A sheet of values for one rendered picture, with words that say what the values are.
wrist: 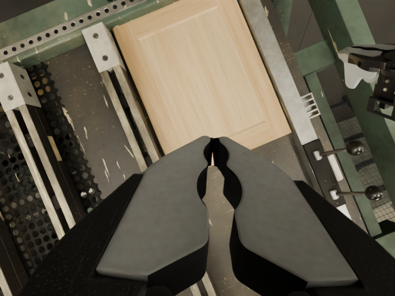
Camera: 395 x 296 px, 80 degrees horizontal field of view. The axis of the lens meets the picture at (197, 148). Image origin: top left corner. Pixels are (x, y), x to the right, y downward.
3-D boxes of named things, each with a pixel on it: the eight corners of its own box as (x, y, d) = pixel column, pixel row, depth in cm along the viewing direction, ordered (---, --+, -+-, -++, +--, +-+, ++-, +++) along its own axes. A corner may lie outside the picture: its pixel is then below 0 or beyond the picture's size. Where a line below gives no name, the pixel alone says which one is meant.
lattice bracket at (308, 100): (307, 94, 72) (311, 91, 69) (315, 115, 72) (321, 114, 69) (294, 99, 72) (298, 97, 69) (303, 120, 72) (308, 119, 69)
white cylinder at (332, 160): (339, 177, 72) (329, 152, 72) (345, 178, 69) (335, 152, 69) (330, 181, 72) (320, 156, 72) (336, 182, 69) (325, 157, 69)
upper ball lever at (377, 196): (330, 185, 69) (382, 182, 57) (335, 197, 69) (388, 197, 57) (323, 191, 67) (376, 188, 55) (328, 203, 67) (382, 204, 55)
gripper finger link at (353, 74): (322, 83, 43) (367, 97, 36) (325, 49, 40) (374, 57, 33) (337, 78, 44) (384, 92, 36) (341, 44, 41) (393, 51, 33)
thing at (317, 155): (314, 147, 69) (364, 136, 57) (319, 159, 69) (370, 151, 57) (307, 151, 67) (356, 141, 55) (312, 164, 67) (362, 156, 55)
